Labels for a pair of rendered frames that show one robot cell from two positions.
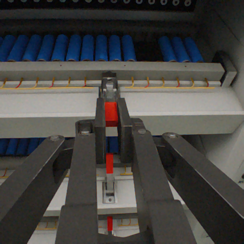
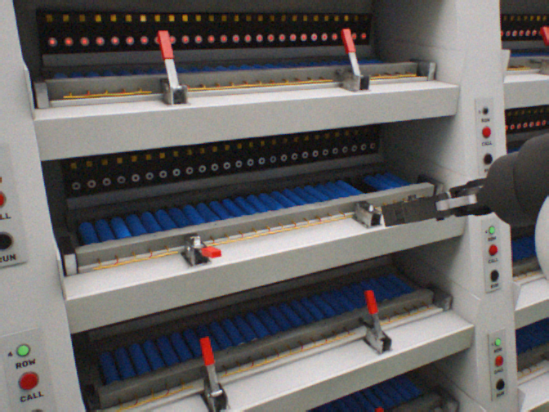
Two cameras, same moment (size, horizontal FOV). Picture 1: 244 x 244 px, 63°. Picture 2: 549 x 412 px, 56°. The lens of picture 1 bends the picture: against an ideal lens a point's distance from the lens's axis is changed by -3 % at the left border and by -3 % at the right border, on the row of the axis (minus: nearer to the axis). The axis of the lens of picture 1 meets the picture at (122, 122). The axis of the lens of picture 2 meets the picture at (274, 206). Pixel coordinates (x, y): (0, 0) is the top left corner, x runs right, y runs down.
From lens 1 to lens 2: 0.59 m
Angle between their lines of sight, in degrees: 33
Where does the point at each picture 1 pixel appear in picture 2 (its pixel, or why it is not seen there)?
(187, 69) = (408, 190)
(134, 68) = (372, 196)
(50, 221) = not seen: outside the picture
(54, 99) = (328, 230)
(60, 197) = (332, 365)
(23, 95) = (301, 233)
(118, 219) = not seen: outside the picture
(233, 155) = (473, 254)
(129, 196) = (399, 342)
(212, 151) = (453, 268)
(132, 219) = not seen: outside the picture
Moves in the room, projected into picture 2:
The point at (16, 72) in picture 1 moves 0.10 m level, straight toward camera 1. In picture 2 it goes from (289, 215) to (350, 216)
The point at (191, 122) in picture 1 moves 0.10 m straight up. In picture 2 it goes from (432, 226) to (427, 162)
